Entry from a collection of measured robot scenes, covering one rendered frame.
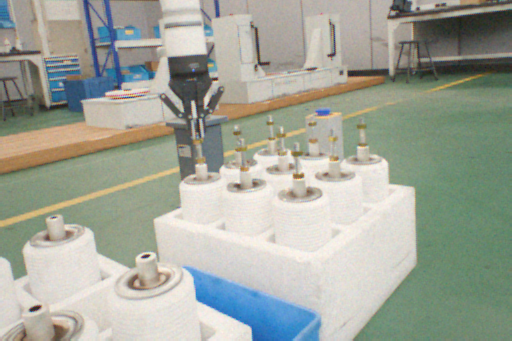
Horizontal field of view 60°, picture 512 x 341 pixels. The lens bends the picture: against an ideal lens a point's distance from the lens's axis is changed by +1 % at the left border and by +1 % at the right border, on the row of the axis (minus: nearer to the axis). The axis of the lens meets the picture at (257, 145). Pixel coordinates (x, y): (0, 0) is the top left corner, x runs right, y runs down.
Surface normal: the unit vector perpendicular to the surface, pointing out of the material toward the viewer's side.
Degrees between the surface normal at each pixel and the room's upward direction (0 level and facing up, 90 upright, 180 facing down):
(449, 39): 90
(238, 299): 88
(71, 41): 90
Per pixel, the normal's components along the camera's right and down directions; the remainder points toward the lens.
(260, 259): -0.63, 0.22
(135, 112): 0.72, 0.07
